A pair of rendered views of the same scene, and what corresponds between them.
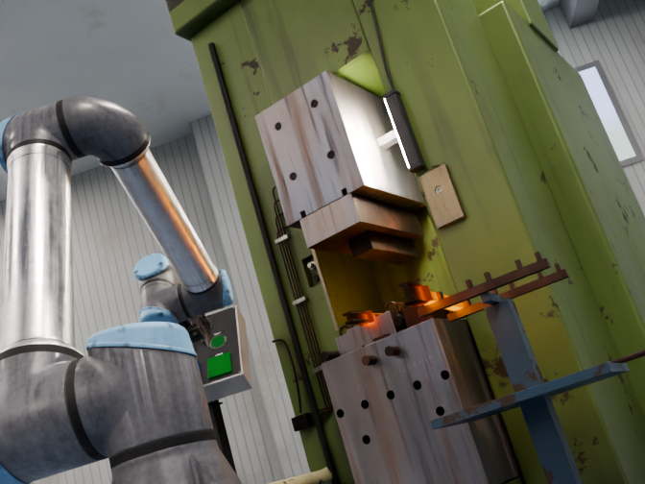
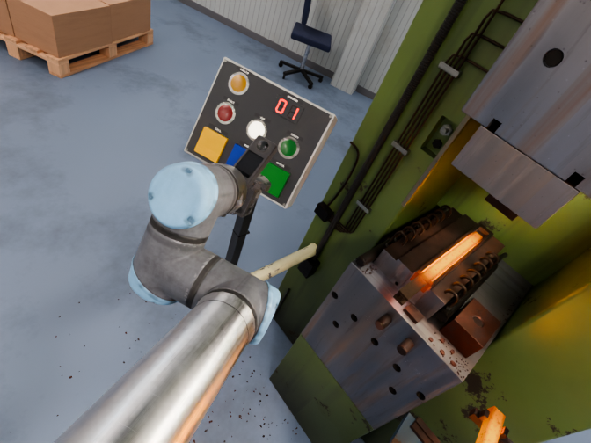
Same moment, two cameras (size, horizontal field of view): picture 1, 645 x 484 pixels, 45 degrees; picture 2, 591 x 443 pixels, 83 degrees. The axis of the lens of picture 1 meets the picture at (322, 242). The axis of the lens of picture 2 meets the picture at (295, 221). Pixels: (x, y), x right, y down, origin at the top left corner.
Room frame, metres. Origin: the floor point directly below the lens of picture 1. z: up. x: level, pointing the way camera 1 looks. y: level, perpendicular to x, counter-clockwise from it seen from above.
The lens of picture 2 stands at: (1.55, 0.26, 1.57)
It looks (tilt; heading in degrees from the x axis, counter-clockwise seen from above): 43 degrees down; 3
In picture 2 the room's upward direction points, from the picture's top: 24 degrees clockwise
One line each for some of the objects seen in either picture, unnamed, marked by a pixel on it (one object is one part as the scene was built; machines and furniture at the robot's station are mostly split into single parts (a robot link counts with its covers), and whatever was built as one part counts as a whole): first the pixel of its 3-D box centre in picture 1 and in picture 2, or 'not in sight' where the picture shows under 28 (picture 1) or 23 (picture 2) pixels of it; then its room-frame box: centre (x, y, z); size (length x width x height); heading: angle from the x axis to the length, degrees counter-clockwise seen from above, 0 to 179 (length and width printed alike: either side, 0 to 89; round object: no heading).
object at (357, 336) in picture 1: (399, 334); (443, 252); (2.38, -0.14, 0.96); 0.42 x 0.20 x 0.09; 150
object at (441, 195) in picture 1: (441, 196); not in sight; (2.15, -0.37, 1.27); 0.09 x 0.02 x 0.17; 60
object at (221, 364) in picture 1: (220, 366); (273, 179); (2.27, 0.40, 1.01); 0.07 x 0.05 x 0.07; 85
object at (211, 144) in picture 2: not in sight; (211, 144); (2.29, 0.60, 1.01); 0.07 x 0.05 x 0.07; 85
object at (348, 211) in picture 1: (365, 229); (539, 156); (2.38, -0.14, 1.32); 0.42 x 0.20 x 0.10; 150
